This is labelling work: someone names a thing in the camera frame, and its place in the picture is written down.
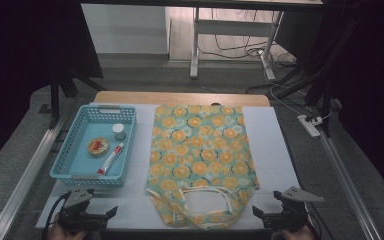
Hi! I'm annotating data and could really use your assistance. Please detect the black metal stand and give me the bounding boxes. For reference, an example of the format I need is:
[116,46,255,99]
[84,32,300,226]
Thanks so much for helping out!
[47,70,107,130]
[244,13,364,138]

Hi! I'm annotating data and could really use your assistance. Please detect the white desk frame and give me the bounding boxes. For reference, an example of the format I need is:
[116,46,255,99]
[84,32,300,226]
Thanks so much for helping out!
[189,6,285,81]

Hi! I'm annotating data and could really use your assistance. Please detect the person's left hand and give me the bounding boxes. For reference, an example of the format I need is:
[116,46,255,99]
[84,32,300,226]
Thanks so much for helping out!
[47,219,89,240]

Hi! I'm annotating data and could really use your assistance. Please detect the blue plastic basket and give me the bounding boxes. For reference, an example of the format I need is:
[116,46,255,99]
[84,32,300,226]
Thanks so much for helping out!
[49,104,138,188]

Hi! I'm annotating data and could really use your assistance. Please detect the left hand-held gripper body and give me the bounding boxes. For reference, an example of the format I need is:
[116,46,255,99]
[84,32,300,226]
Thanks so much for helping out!
[57,188,110,234]

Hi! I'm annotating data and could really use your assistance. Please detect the orange floral tote bag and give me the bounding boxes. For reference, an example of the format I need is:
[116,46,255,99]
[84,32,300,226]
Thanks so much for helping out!
[145,104,261,231]

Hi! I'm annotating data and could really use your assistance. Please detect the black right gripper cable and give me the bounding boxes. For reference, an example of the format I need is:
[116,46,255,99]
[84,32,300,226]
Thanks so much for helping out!
[304,203,335,240]

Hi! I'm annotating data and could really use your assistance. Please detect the aluminium rail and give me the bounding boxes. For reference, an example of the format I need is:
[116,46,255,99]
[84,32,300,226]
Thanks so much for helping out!
[0,112,68,240]
[317,130,384,240]

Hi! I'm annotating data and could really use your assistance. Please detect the white table mat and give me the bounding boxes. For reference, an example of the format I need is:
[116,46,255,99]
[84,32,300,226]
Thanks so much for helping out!
[35,102,302,232]

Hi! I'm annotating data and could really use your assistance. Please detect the round snack packet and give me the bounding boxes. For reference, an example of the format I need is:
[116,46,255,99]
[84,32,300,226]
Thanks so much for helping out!
[87,136,110,157]

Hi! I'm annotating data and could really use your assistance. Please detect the small jar white lid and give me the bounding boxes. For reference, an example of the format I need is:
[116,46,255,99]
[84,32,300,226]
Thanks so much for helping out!
[111,122,127,141]

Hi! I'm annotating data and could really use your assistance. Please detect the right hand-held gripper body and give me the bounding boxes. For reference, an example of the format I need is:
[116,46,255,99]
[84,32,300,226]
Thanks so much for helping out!
[272,186,325,233]

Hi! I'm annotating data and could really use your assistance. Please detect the black floor cables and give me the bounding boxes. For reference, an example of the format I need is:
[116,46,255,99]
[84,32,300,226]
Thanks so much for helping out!
[197,8,298,64]

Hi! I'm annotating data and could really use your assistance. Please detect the black curtain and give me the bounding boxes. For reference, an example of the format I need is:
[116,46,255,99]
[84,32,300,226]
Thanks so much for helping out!
[323,0,384,206]
[0,0,105,176]

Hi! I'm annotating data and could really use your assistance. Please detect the white power strip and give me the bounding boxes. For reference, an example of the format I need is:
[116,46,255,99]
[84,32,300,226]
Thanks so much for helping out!
[296,114,322,139]

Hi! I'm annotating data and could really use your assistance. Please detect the person's right hand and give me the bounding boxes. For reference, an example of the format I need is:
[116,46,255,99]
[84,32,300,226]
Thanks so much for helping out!
[270,224,318,240]

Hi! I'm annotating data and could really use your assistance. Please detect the white and red tube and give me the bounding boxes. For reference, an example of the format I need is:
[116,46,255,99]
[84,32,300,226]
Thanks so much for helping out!
[96,142,126,177]

